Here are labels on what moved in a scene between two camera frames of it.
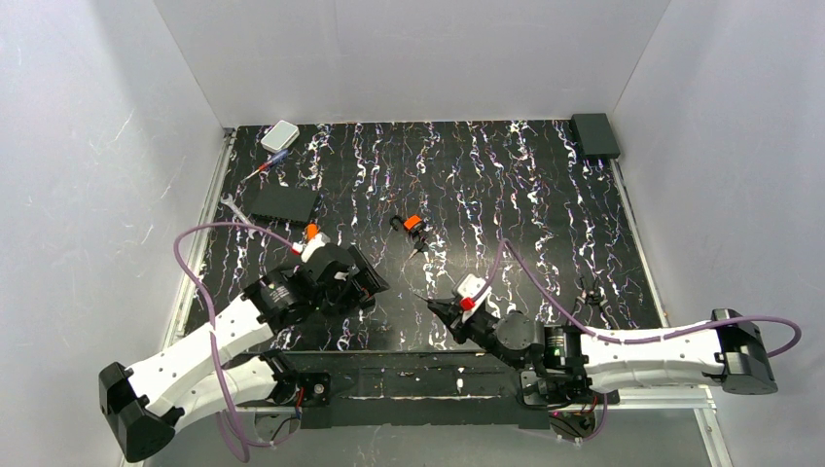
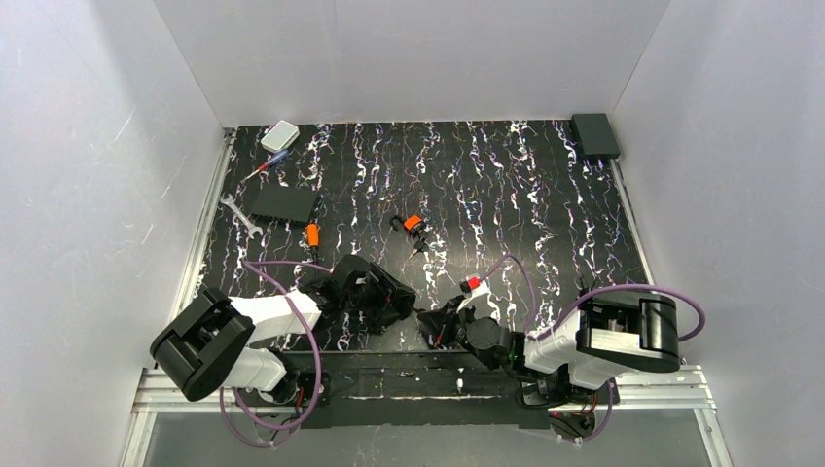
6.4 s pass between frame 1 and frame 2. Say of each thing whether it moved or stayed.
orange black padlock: stayed
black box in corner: stayed
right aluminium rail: stayed
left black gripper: moved
